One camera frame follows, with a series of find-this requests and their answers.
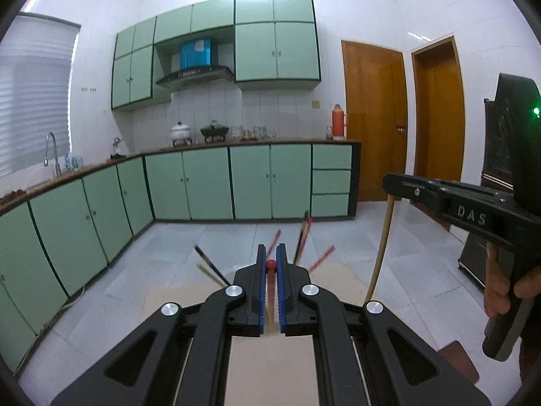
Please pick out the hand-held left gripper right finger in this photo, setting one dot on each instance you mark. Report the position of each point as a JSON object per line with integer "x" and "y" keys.
{"x": 282, "y": 289}

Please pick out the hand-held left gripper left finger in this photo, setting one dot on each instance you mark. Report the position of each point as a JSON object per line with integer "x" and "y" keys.
{"x": 262, "y": 289}

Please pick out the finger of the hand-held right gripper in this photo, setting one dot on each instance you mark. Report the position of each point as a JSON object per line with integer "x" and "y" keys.
{"x": 414, "y": 192}

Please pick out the wooden chopstick red end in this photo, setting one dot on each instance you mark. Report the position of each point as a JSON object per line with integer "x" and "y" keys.
{"x": 271, "y": 265}

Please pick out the red patterned chopstick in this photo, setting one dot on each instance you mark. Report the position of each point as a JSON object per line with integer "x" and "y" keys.
{"x": 322, "y": 258}
{"x": 275, "y": 237}
{"x": 307, "y": 237}

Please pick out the plain wooden chopstick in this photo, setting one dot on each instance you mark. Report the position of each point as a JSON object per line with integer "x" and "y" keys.
{"x": 209, "y": 274}
{"x": 382, "y": 253}

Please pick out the black chopstick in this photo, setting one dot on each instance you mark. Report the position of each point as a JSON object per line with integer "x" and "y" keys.
{"x": 301, "y": 237}
{"x": 210, "y": 264}

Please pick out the person's right hand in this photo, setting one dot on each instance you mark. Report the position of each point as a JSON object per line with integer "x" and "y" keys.
{"x": 501, "y": 287}

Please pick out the brown wooden door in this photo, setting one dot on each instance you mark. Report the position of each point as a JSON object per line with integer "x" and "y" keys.
{"x": 439, "y": 135}
{"x": 374, "y": 122}

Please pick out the green cabinet drawer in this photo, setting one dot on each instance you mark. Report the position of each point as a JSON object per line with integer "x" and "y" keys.
{"x": 330, "y": 205}
{"x": 331, "y": 182}
{"x": 332, "y": 157}

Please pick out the orange thermos flask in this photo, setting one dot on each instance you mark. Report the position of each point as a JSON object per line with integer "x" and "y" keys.
{"x": 338, "y": 122}

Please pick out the small glass jar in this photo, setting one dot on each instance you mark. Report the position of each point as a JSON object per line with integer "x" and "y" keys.
{"x": 329, "y": 133}

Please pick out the green base cabinets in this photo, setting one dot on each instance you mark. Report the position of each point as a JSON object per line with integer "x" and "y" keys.
{"x": 203, "y": 186}

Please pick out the brown wooden stool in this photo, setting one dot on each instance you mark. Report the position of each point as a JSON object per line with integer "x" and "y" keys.
{"x": 458, "y": 359}

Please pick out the clear glass jar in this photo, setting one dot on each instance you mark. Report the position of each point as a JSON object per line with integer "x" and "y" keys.
{"x": 260, "y": 132}
{"x": 236, "y": 133}

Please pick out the black cooking pot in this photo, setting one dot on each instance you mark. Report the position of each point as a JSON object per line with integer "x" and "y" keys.
{"x": 214, "y": 130}

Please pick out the white cooking pot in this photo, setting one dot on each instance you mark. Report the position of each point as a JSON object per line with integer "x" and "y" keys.
{"x": 180, "y": 131}

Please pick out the small dark kettle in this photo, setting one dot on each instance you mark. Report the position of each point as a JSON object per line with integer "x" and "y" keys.
{"x": 117, "y": 148}

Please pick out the black range hood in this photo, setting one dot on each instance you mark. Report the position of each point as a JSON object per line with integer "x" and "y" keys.
{"x": 198, "y": 77}

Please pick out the clear drinking glasses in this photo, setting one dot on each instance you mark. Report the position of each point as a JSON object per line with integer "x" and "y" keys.
{"x": 74, "y": 163}

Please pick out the metal kitchen faucet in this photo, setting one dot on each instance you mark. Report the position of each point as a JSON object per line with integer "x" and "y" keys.
{"x": 51, "y": 139}

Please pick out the white window blinds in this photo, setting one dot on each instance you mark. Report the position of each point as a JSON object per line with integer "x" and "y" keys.
{"x": 38, "y": 93}

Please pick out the green upper wall cabinets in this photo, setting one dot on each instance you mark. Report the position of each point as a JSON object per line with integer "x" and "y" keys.
{"x": 135, "y": 72}
{"x": 274, "y": 46}

